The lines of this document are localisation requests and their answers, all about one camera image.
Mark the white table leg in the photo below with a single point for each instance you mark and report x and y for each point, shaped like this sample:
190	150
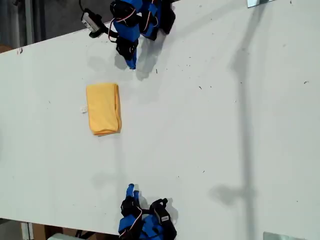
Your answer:
27	231

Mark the white container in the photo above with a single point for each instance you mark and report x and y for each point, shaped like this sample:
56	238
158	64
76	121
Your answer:
61	237

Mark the grey metal post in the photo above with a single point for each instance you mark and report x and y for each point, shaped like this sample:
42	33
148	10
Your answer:
28	22

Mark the brown cardboard box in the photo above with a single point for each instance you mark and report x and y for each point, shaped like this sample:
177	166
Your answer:
62	232

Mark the yellow square towel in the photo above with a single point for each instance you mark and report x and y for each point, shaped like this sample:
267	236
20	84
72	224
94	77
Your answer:
102	110

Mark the gripper camera stalk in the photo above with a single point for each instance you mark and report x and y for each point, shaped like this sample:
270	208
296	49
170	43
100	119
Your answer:
103	32

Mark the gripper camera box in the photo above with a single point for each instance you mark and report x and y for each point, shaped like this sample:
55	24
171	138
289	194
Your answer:
162	212
91	20

